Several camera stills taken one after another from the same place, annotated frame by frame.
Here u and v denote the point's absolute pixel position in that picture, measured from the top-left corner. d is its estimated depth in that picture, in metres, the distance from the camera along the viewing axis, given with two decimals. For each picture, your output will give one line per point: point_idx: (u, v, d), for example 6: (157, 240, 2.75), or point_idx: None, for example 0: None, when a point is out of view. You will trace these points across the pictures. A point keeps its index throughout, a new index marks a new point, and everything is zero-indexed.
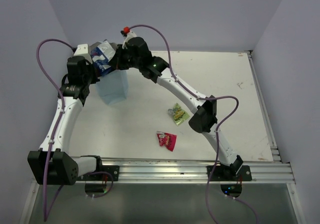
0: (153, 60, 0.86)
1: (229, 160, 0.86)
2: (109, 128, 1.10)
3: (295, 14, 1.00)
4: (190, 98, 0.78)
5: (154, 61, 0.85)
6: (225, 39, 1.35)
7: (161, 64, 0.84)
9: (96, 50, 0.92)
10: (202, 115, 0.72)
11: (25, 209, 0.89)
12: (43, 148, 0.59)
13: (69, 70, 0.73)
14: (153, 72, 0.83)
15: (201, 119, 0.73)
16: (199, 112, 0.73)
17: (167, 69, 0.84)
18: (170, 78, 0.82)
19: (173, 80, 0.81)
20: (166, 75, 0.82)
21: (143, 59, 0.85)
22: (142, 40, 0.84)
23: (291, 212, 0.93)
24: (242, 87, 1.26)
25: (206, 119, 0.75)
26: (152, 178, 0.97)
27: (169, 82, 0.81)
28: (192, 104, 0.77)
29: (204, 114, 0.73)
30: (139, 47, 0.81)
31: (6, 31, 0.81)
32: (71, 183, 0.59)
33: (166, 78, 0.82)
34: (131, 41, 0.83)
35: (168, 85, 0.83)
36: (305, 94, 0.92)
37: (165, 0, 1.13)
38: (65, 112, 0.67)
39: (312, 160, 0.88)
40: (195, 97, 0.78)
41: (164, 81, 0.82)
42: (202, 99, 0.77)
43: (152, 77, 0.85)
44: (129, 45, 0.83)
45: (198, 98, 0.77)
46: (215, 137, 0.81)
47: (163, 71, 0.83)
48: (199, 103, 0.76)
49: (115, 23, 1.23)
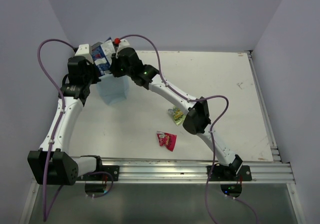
0: (144, 68, 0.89)
1: (227, 160, 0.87)
2: (109, 129, 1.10)
3: (295, 14, 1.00)
4: (181, 101, 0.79)
5: (145, 69, 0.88)
6: (225, 39, 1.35)
7: (152, 71, 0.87)
9: (99, 51, 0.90)
10: (193, 116, 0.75)
11: (25, 209, 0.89)
12: (43, 148, 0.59)
13: (69, 70, 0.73)
14: (145, 80, 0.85)
15: (193, 120, 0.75)
16: (190, 113, 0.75)
17: (157, 75, 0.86)
18: (161, 83, 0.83)
19: (164, 85, 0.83)
20: (157, 81, 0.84)
21: (134, 68, 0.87)
22: (132, 50, 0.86)
23: (291, 212, 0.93)
24: (242, 87, 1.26)
25: (198, 120, 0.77)
26: (152, 178, 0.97)
27: (160, 87, 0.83)
28: (183, 106, 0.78)
29: (195, 115, 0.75)
30: (130, 56, 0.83)
31: (6, 31, 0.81)
32: (71, 183, 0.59)
33: (157, 83, 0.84)
34: (122, 51, 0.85)
35: (159, 91, 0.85)
36: (305, 94, 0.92)
37: (165, 0, 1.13)
38: (66, 112, 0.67)
39: (312, 160, 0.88)
40: (185, 100, 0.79)
41: (156, 87, 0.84)
42: (192, 101, 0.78)
43: (144, 85, 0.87)
44: (120, 56, 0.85)
45: (189, 100, 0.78)
46: (210, 139, 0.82)
47: (154, 78, 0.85)
48: (190, 105, 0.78)
49: (116, 23, 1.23)
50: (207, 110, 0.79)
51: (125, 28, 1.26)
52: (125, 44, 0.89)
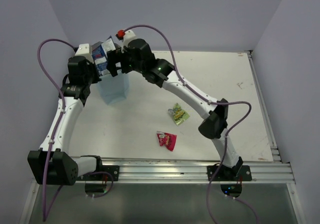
0: (157, 63, 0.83)
1: (232, 162, 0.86)
2: (109, 129, 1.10)
3: (295, 14, 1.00)
4: (201, 103, 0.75)
5: (158, 65, 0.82)
6: (225, 39, 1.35)
7: (166, 66, 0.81)
9: (100, 50, 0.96)
10: (215, 121, 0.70)
11: (25, 209, 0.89)
12: (43, 148, 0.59)
13: (70, 70, 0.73)
14: (158, 76, 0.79)
15: (215, 125, 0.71)
16: (212, 118, 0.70)
17: (173, 72, 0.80)
18: (177, 82, 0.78)
19: (181, 84, 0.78)
20: (173, 78, 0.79)
21: (146, 62, 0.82)
22: (143, 41, 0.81)
23: (292, 213, 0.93)
24: (242, 87, 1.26)
25: (218, 125, 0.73)
26: (152, 178, 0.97)
27: (177, 86, 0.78)
28: (203, 109, 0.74)
29: (217, 119, 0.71)
30: (141, 49, 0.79)
31: (6, 31, 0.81)
32: (71, 183, 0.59)
33: (173, 82, 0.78)
34: (132, 43, 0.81)
35: (175, 90, 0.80)
36: (305, 94, 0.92)
37: (165, 0, 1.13)
38: (66, 112, 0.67)
39: (312, 160, 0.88)
40: (206, 102, 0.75)
41: (172, 86, 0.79)
42: (213, 104, 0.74)
43: (157, 82, 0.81)
44: (130, 48, 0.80)
45: (210, 102, 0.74)
46: (223, 143, 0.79)
47: (170, 75, 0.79)
48: (211, 108, 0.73)
49: (115, 22, 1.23)
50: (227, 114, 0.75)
51: (125, 28, 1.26)
52: (130, 35, 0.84)
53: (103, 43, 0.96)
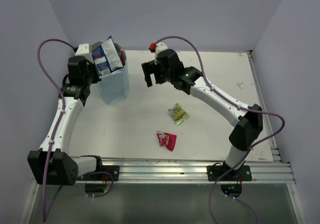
0: (185, 70, 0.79)
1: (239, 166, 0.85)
2: (109, 129, 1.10)
3: (295, 14, 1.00)
4: (229, 107, 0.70)
5: (186, 71, 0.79)
6: (225, 39, 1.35)
7: (194, 73, 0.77)
9: (100, 51, 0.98)
10: (245, 128, 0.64)
11: (25, 209, 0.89)
12: (43, 148, 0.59)
13: (70, 70, 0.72)
14: (186, 82, 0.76)
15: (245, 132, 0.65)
16: (242, 124, 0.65)
17: (200, 78, 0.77)
18: (205, 87, 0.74)
19: (208, 90, 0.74)
20: (200, 84, 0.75)
21: (175, 70, 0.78)
22: (172, 50, 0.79)
23: (292, 213, 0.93)
24: (242, 87, 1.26)
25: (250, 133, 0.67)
26: (152, 178, 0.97)
27: (204, 91, 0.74)
28: (232, 115, 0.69)
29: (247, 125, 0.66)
30: (169, 57, 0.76)
31: (6, 31, 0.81)
32: (71, 183, 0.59)
33: (200, 87, 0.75)
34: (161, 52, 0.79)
35: (203, 96, 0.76)
36: (306, 94, 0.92)
37: (164, 0, 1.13)
38: (66, 112, 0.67)
39: (312, 160, 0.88)
40: (235, 107, 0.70)
41: (199, 91, 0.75)
42: (243, 109, 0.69)
43: (185, 88, 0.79)
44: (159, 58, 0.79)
45: (239, 107, 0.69)
46: (244, 153, 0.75)
47: (197, 80, 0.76)
48: (241, 114, 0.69)
49: (115, 22, 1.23)
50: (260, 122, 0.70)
51: (124, 28, 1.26)
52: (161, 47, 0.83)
53: (101, 44, 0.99)
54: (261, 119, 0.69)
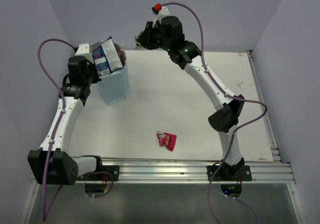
0: (185, 44, 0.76)
1: (234, 161, 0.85)
2: (109, 129, 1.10)
3: (295, 14, 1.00)
4: (217, 93, 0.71)
5: (185, 45, 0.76)
6: (225, 40, 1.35)
7: (193, 50, 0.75)
9: (100, 51, 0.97)
10: (226, 114, 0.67)
11: (25, 209, 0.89)
12: (43, 148, 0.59)
13: (70, 70, 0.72)
14: (182, 57, 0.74)
15: (225, 117, 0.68)
16: (224, 109, 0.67)
17: (198, 57, 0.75)
18: (200, 67, 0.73)
19: (203, 71, 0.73)
20: (197, 63, 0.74)
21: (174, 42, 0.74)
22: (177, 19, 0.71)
23: (292, 213, 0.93)
24: (242, 87, 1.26)
25: (229, 119, 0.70)
26: (152, 178, 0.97)
27: (199, 71, 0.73)
28: (218, 100, 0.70)
29: (229, 112, 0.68)
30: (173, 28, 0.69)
31: (6, 32, 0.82)
32: (71, 183, 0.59)
33: (196, 66, 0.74)
34: (165, 19, 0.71)
35: (195, 74, 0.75)
36: (305, 94, 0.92)
37: (164, 0, 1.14)
38: (66, 112, 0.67)
39: (312, 160, 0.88)
40: (222, 93, 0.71)
41: (193, 70, 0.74)
42: (229, 97, 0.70)
43: (180, 63, 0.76)
44: (162, 24, 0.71)
45: (226, 95, 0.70)
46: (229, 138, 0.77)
47: (194, 59, 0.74)
48: (226, 101, 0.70)
49: (115, 23, 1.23)
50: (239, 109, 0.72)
51: (124, 28, 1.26)
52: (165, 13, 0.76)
53: (102, 44, 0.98)
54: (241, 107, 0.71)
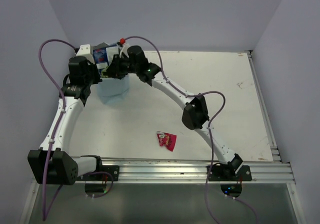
0: (149, 65, 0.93)
1: (226, 158, 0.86)
2: (109, 129, 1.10)
3: (295, 14, 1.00)
4: (179, 96, 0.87)
5: (149, 66, 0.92)
6: (225, 40, 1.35)
7: (156, 69, 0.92)
9: (104, 55, 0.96)
10: (190, 110, 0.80)
11: (25, 209, 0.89)
12: (43, 148, 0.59)
13: (71, 70, 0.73)
14: (148, 76, 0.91)
15: (190, 114, 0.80)
16: (187, 108, 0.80)
17: (159, 73, 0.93)
18: (162, 80, 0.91)
19: (165, 82, 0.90)
20: (159, 77, 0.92)
21: (140, 65, 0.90)
22: (139, 48, 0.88)
23: (292, 213, 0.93)
24: (242, 87, 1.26)
25: (196, 115, 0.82)
26: (152, 178, 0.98)
27: (162, 83, 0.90)
28: (181, 101, 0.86)
29: (192, 109, 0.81)
30: (137, 55, 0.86)
31: (6, 31, 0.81)
32: (71, 183, 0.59)
33: (158, 80, 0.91)
34: (130, 49, 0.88)
35: (161, 87, 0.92)
36: (305, 93, 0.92)
37: (164, 0, 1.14)
38: (66, 112, 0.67)
39: (312, 160, 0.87)
40: (184, 95, 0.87)
41: (157, 83, 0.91)
42: (190, 97, 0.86)
43: (147, 81, 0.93)
44: (128, 53, 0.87)
45: (187, 95, 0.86)
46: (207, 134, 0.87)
47: (156, 75, 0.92)
48: (188, 100, 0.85)
49: (116, 22, 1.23)
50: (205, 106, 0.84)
51: (125, 28, 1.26)
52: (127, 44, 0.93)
53: (108, 49, 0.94)
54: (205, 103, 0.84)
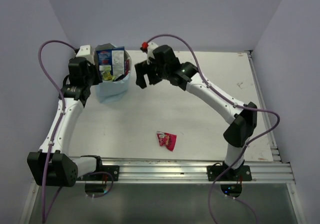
0: (181, 65, 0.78)
1: (237, 166, 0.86)
2: (109, 129, 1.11)
3: (296, 14, 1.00)
4: (225, 105, 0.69)
5: (182, 67, 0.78)
6: (226, 39, 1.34)
7: (191, 69, 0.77)
9: (108, 58, 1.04)
10: (240, 125, 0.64)
11: (25, 209, 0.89)
12: (43, 150, 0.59)
13: (70, 70, 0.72)
14: (182, 78, 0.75)
15: (240, 129, 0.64)
16: (237, 121, 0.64)
17: (196, 74, 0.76)
18: (201, 83, 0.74)
19: (205, 86, 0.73)
20: (197, 80, 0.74)
21: (170, 66, 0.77)
22: (167, 46, 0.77)
23: (292, 213, 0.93)
24: (242, 87, 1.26)
25: (245, 130, 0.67)
26: (152, 178, 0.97)
27: (201, 88, 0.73)
28: (228, 112, 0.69)
29: (243, 124, 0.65)
30: (165, 53, 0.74)
31: (6, 32, 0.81)
32: (70, 185, 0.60)
33: (197, 83, 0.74)
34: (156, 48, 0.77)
35: (199, 93, 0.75)
36: (306, 93, 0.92)
37: (164, 0, 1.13)
38: (66, 113, 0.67)
39: (312, 160, 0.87)
40: (231, 105, 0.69)
41: (195, 87, 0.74)
42: (239, 107, 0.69)
43: (180, 84, 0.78)
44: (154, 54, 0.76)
45: (235, 105, 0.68)
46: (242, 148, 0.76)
47: (193, 77, 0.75)
48: (236, 112, 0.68)
49: (115, 22, 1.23)
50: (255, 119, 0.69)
51: (124, 28, 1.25)
52: (153, 47, 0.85)
53: (113, 51, 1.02)
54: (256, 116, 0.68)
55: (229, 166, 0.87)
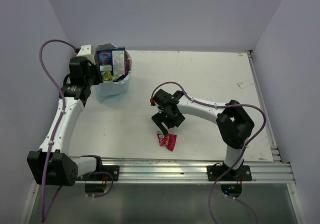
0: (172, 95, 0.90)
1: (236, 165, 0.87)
2: (109, 129, 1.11)
3: (295, 14, 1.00)
4: (209, 110, 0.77)
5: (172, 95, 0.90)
6: (226, 39, 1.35)
7: (178, 93, 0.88)
9: (108, 58, 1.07)
10: (225, 121, 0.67)
11: (25, 209, 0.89)
12: (43, 149, 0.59)
13: (71, 69, 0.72)
14: (174, 103, 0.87)
15: (227, 125, 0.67)
16: (221, 118, 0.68)
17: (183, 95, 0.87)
18: (187, 101, 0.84)
19: (190, 102, 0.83)
20: (184, 100, 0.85)
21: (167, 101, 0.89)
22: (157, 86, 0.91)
23: (292, 213, 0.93)
24: (242, 87, 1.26)
25: (235, 127, 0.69)
26: (152, 178, 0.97)
27: (187, 104, 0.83)
28: (213, 115, 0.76)
29: (228, 119, 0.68)
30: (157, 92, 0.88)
31: (6, 31, 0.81)
32: (70, 184, 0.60)
33: (184, 102, 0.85)
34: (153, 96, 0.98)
35: (190, 110, 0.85)
36: (306, 93, 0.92)
37: (164, 0, 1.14)
38: (66, 113, 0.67)
39: (312, 160, 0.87)
40: (213, 107, 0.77)
41: (184, 106, 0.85)
42: (220, 107, 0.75)
43: (175, 109, 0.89)
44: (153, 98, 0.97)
45: (216, 106, 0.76)
46: (240, 151, 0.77)
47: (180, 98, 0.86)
48: (219, 111, 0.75)
49: (115, 22, 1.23)
50: (245, 116, 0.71)
51: (124, 28, 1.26)
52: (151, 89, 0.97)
53: (113, 51, 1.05)
54: (244, 113, 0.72)
55: (229, 167, 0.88)
